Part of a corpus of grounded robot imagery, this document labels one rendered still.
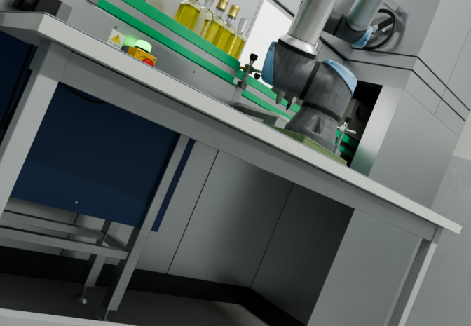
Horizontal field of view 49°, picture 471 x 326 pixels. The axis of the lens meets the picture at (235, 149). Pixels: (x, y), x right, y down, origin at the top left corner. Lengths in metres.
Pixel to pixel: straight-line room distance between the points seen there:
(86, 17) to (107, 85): 0.42
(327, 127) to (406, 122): 1.14
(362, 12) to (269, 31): 0.67
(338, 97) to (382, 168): 1.06
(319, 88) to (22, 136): 0.78
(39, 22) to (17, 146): 0.22
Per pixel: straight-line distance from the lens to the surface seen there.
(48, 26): 0.95
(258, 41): 2.17
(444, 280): 3.81
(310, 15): 1.41
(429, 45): 2.54
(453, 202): 3.89
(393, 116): 2.40
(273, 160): 1.30
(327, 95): 1.41
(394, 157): 2.49
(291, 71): 1.41
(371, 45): 2.60
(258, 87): 1.97
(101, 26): 1.45
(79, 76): 1.01
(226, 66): 1.73
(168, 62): 1.56
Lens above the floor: 0.64
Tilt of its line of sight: 2 degrees up
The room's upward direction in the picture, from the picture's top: 23 degrees clockwise
